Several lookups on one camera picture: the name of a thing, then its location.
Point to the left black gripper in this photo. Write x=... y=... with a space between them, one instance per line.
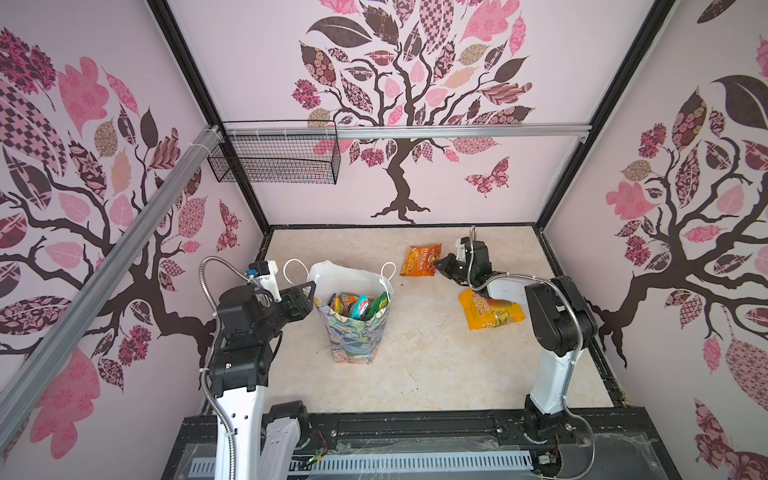
x=296 y=301

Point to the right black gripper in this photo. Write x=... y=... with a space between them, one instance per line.
x=449 y=260

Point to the yellow mango snack bag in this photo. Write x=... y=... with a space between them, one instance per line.
x=481 y=313

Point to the patterned paper gift bag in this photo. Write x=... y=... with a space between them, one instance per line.
x=352 y=341

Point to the green white snack bag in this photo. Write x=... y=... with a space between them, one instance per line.
x=379 y=304

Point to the orange white snack packet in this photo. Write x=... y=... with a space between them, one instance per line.
x=347 y=299

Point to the teal snack packet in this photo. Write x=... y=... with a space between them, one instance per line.
x=358 y=309

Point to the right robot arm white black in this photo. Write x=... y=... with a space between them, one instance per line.
x=558 y=314

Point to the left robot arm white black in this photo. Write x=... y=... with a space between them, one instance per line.
x=254 y=441

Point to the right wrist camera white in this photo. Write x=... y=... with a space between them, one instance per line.
x=462 y=248

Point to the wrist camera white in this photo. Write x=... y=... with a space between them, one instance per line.
x=263 y=275
x=462 y=248

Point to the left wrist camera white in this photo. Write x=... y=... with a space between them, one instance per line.
x=263 y=275

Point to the black wire basket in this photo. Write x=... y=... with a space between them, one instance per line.
x=278 y=151

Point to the aluminium rail back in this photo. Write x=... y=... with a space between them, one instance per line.
x=408 y=132

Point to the aluminium rail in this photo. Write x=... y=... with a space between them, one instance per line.
x=23 y=391
x=408 y=132

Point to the white slotted cable duct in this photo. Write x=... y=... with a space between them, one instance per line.
x=412 y=463

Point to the black base frame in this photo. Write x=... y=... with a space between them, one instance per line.
x=597 y=443

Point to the aluminium rail left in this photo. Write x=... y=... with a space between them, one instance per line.
x=23 y=391

